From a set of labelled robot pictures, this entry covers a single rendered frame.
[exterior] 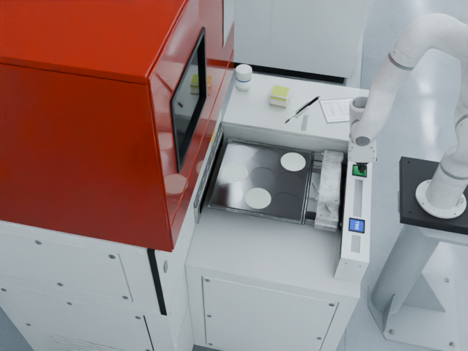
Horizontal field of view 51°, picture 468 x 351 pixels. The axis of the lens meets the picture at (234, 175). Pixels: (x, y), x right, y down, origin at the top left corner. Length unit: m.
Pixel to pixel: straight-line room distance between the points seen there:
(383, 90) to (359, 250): 0.53
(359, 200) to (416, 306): 1.06
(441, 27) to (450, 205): 0.77
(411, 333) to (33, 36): 2.23
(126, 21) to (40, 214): 0.61
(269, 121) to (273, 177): 0.26
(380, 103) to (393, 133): 1.96
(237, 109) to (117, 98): 1.20
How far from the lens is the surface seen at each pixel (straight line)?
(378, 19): 4.72
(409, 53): 1.56
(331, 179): 2.00
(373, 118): 1.63
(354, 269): 1.75
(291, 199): 1.88
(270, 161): 2.00
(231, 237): 1.86
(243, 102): 2.15
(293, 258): 1.83
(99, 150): 1.10
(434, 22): 1.54
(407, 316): 2.76
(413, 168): 2.17
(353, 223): 1.78
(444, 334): 2.78
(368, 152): 1.83
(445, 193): 1.98
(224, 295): 1.94
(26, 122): 1.14
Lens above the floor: 2.37
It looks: 49 degrees down
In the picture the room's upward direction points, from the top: 1 degrees clockwise
